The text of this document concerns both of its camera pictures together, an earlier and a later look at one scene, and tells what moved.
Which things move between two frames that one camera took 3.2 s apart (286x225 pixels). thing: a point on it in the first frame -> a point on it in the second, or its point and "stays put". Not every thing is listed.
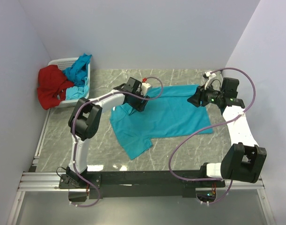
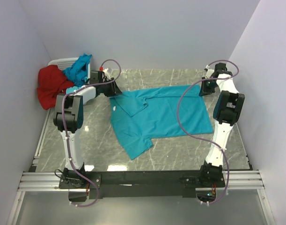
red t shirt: (52, 83) stays put
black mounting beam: (143, 184) stays put
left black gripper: (140, 105) -> (114, 89)
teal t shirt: (167, 113) stays put
